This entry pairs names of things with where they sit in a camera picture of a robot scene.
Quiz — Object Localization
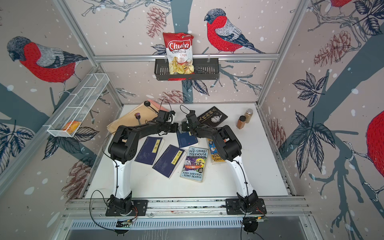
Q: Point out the blue book yellow label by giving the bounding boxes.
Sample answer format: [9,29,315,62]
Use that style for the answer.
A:
[177,131,199,148]

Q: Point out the black book with face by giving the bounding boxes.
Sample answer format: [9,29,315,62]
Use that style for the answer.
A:
[198,107,228,127]

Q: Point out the dark blue book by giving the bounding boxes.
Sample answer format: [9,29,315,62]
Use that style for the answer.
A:
[135,137,164,166]
[153,145,185,178]

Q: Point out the yellow orange treehouse book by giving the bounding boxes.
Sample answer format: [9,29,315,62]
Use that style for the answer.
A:
[207,139,225,164]

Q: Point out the colourful treehouse book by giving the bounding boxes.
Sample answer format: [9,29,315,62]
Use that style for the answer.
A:
[180,147,209,183]

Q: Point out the grey striped cloth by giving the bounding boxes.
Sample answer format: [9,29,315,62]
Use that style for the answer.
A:
[177,125,185,134]

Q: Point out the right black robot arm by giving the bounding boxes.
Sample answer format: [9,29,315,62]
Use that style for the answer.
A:
[182,110,262,214]

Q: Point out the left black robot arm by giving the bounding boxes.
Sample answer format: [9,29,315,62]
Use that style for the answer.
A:
[108,110,178,216]

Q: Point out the pink tray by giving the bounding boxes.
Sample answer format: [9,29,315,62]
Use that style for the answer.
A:
[149,100,170,112]

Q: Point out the tan paper sheet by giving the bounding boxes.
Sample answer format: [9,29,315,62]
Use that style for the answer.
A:
[107,104,158,133]

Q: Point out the black spoon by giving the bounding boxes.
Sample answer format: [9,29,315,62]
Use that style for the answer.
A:
[144,101,159,115]

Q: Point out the iridescent purple spoon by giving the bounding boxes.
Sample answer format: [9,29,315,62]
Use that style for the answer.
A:
[135,113,142,126]

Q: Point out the brown spice jar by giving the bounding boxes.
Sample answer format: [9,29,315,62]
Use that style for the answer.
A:
[237,116,247,130]

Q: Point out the tan spice jar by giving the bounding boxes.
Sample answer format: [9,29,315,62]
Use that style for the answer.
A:
[244,109,254,124]

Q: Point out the red cassava chips bag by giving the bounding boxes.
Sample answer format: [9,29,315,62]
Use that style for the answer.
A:
[163,33,195,75]

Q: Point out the orange packet in shelf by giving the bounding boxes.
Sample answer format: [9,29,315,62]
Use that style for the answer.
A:
[62,121,82,135]

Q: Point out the black wall basket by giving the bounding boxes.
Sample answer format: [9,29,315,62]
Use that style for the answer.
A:
[154,58,220,81]

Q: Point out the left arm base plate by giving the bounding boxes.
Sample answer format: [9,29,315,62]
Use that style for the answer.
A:
[105,198,148,217]

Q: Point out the white wire shelf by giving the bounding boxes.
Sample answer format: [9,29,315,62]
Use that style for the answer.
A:
[48,73,110,138]

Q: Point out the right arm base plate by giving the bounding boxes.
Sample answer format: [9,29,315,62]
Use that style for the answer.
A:
[225,199,267,215]

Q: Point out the black cable left base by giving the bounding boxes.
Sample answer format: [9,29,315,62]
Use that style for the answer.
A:
[89,188,133,235]

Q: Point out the black cable base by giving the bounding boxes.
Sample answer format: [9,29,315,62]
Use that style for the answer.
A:
[239,209,265,240]
[89,188,133,235]

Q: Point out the black cable right base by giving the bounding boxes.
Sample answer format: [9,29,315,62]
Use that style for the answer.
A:
[239,209,265,240]

